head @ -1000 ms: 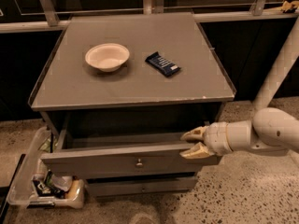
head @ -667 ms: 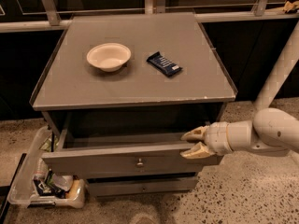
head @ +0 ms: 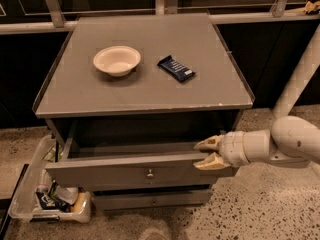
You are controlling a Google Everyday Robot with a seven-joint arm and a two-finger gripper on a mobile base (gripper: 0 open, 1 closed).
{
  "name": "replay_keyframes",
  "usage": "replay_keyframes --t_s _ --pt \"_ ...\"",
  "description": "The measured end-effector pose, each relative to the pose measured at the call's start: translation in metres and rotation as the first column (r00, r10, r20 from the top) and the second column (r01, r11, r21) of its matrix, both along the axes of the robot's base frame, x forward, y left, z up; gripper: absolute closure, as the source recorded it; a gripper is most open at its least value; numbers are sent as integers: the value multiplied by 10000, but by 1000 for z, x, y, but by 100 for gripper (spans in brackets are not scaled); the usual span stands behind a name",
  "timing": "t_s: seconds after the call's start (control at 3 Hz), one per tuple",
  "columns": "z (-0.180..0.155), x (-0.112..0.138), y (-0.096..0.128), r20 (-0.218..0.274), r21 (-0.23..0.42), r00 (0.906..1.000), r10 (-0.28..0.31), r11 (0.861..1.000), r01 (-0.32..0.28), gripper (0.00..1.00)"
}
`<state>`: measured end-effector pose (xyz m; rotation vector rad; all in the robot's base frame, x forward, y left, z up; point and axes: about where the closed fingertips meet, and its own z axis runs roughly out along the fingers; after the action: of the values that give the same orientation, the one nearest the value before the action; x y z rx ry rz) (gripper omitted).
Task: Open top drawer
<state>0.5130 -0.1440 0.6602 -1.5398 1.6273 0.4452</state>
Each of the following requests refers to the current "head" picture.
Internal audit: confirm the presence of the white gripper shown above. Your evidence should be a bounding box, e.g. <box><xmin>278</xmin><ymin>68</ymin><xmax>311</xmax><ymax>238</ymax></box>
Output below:
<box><xmin>193</xmin><ymin>131</ymin><xmax>249</xmax><ymax>170</ymax></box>

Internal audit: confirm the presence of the grey top drawer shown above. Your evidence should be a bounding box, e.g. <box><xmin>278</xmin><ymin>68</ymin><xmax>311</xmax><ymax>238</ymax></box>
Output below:
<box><xmin>46</xmin><ymin>131</ymin><xmax>235</xmax><ymax>192</ymax></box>

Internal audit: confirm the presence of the grey drawer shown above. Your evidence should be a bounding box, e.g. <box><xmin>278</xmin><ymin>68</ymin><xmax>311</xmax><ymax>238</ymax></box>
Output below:
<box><xmin>46</xmin><ymin>131</ymin><xmax>235</xmax><ymax>192</ymax></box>
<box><xmin>93</xmin><ymin>189</ymin><xmax>212</xmax><ymax>210</ymax></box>

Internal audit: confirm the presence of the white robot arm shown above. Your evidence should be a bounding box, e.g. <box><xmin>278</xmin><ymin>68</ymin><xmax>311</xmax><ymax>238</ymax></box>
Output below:
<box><xmin>193</xmin><ymin>116</ymin><xmax>320</xmax><ymax>170</ymax></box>

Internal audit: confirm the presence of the grey bottom drawer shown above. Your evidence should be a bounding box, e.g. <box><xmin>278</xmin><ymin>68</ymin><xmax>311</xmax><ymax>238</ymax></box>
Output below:
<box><xmin>93</xmin><ymin>189</ymin><xmax>212</xmax><ymax>210</ymax></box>

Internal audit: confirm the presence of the grey drawer cabinet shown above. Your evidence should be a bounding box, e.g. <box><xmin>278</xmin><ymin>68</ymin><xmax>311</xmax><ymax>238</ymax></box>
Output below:
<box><xmin>34</xmin><ymin>14</ymin><xmax>254</xmax><ymax>197</ymax></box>

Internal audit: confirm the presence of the blue snack bar wrapper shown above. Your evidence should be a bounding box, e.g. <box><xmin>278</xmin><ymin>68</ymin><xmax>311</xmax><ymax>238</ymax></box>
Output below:
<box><xmin>157</xmin><ymin>55</ymin><xmax>196</xmax><ymax>83</ymax></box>

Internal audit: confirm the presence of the white paper bowl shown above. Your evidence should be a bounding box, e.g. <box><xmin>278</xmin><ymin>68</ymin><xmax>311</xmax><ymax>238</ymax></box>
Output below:
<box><xmin>93</xmin><ymin>46</ymin><xmax>141</xmax><ymax>77</ymax></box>

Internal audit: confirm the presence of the yellow sponge in bin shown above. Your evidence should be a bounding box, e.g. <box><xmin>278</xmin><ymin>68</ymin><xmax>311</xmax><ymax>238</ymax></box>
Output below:
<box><xmin>70</xmin><ymin>192</ymin><xmax>86</xmax><ymax>213</ymax></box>

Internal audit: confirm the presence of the white cup in bin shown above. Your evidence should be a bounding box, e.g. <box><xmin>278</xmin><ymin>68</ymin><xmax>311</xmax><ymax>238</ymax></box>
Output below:
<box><xmin>56</xmin><ymin>186</ymin><xmax>78</xmax><ymax>205</ymax></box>

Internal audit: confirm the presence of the blue snack bag in bin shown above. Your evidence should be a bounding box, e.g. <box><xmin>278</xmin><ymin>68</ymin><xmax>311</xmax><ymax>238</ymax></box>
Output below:
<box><xmin>35</xmin><ymin>192</ymin><xmax>70</xmax><ymax>212</ymax></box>

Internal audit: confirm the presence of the clear plastic bin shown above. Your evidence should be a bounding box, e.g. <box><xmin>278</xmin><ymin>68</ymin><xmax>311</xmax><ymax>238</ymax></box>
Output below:
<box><xmin>9</xmin><ymin>135</ymin><xmax>91</xmax><ymax>223</ymax></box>

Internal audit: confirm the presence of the white diagonal post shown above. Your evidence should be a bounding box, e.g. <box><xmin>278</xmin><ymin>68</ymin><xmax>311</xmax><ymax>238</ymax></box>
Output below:
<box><xmin>272</xmin><ymin>26</ymin><xmax>320</xmax><ymax>119</ymax></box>

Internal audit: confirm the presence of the metal railing frame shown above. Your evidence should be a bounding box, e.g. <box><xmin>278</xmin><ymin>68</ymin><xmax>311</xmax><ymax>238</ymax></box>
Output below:
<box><xmin>0</xmin><ymin>0</ymin><xmax>319</xmax><ymax>35</ymax></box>

